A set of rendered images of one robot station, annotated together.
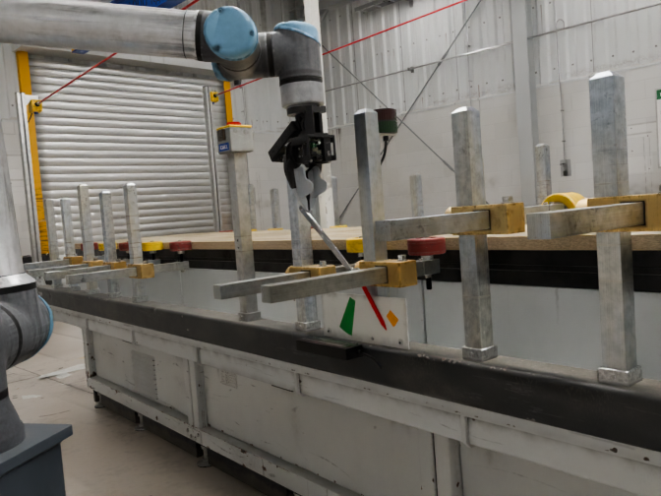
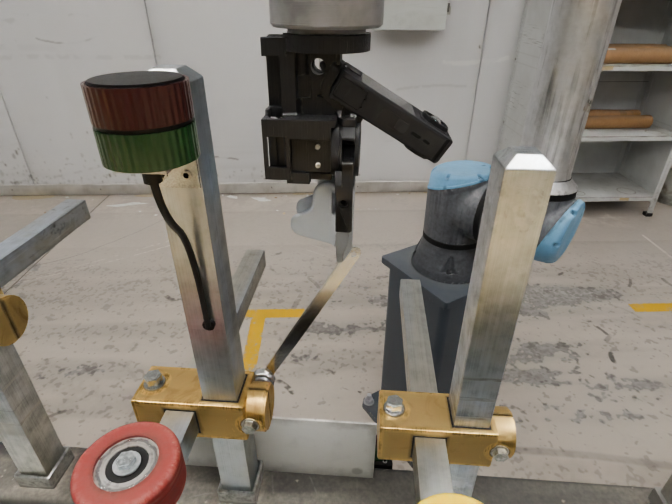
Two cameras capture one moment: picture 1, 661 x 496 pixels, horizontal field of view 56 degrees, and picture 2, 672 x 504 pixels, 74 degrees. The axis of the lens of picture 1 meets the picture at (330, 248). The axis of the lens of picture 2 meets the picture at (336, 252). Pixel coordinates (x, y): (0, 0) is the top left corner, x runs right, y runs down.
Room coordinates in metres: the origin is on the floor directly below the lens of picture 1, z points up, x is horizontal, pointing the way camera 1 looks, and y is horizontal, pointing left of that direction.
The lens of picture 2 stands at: (1.59, -0.25, 1.22)
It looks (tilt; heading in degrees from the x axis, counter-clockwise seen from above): 30 degrees down; 134
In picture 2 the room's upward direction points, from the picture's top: straight up
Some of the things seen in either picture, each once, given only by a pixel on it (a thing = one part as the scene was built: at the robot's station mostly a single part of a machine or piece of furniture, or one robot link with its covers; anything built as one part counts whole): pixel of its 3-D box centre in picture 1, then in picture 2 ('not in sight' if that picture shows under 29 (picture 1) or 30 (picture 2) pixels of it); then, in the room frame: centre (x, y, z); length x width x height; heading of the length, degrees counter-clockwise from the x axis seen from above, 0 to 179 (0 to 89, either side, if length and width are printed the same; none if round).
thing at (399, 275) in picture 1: (385, 272); (206, 404); (1.27, -0.11, 0.85); 0.14 x 0.06 x 0.05; 39
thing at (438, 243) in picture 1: (427, 262); (141, 501); (1.32, -0.20, 0.85); 0.08 x 0.08 x 0.11
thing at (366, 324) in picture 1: (361, 318); (267, 443); (1.29, -0.05, 0.75); 0.26 x 0.01 x 0.10; 39
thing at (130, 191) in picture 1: (135, 249); not in sight; (2.25, 0.70, 0.89); 0.04 x 0.04 x 0.48; 39
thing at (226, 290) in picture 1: (300, 279); (422, 398); (1.42, 0.07, 0.83); 0.44 x 0.03 x 0.04; 129
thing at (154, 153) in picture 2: (383, 128); (149, 140); (1.31, -0.13, 1.14); 0.06 x 0.06 x 0.02
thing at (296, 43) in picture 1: (297, 55); not in sight; (1.31, 0.04, 1.30); 0.10 x 0.09 x 0.12; 92
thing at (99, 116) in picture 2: (382, 116); (140, 99); (1.31, -0.13, 1.17); 0.06 x 0.06 x 0.02
